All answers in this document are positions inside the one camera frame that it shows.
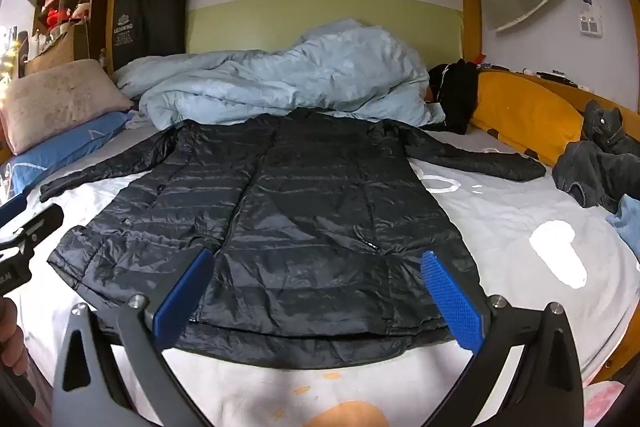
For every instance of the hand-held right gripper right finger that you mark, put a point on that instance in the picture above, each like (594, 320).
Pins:
(450, 302)

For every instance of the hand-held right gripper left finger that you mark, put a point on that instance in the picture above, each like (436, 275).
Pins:
(182, 294)

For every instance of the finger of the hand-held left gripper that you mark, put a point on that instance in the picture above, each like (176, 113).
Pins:
(42, 219)
(10, 208)

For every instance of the black puffer jacket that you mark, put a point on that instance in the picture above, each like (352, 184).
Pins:
(310, 217)

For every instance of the dark grey denim clothes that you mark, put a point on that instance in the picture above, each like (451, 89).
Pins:
(595, 167)

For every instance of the person's left hand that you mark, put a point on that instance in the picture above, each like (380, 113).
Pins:
(11, 337)

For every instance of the blue pillow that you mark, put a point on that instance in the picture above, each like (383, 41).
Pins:
(75, 142)

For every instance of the grey printed bed sheet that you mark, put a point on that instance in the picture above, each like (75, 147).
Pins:
(500, 217)

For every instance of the pink pillow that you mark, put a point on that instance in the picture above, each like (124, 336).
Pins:
(55, 102)

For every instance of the cardboard box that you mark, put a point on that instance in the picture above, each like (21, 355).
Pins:
(57, 49)

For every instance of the light blue cloth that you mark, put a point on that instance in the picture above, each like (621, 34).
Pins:
(627, 222)

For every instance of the yellow cushion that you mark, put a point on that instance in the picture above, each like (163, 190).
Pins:
(520, 112)

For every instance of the wooden shelf with items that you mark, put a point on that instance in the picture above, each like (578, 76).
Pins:
(65, 7)

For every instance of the black garment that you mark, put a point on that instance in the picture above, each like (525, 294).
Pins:
(457, 92)

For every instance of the black hanging garment bag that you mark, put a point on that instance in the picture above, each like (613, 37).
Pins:
(150, 22)

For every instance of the light blue duvet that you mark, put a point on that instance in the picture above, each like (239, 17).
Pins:
(280, 77)

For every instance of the small red item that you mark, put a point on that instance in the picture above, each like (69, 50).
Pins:
(481, 57)

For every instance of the wooden bed frame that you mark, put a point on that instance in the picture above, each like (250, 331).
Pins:
(472, 17)

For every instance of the white wall socket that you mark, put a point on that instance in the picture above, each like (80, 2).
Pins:
(590, 19)

